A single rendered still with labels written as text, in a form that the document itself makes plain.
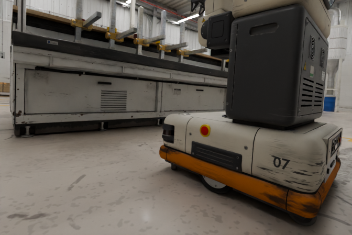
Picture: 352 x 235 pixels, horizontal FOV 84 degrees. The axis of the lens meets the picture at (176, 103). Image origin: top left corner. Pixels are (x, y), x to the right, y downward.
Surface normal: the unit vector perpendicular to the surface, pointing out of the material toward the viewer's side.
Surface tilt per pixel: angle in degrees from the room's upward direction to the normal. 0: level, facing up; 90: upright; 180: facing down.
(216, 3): 90
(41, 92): 90
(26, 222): 0
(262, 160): 90
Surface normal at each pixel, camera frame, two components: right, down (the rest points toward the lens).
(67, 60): 0.65, 0.07
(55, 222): 0.06, -1.00
